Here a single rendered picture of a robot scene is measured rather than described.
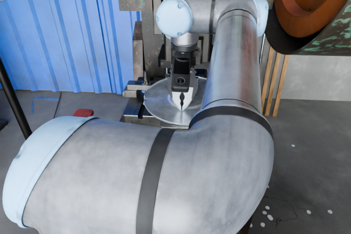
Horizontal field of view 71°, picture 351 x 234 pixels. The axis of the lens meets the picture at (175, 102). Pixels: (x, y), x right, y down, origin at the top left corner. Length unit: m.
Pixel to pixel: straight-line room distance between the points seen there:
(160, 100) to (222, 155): 0.61
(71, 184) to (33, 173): 0.04
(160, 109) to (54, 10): 1.64
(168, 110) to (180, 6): 0.36
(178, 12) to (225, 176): 0.36
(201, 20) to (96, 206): 0.40
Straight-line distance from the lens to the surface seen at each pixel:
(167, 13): 0.51
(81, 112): 0.86
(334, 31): 0.63
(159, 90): 0.86
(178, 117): 0.74
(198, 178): 0.20
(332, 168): 1.93
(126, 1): 0.75
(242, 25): 0.44
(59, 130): 0.25
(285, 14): 0.96
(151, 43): 1.10
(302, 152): 1.95
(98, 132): 0.24
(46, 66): 2.51
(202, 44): 0.78
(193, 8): 0.52
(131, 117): 0.90
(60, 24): 2.28
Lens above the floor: 1.22
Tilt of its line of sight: 33 degrees down
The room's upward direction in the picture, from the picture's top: straight up
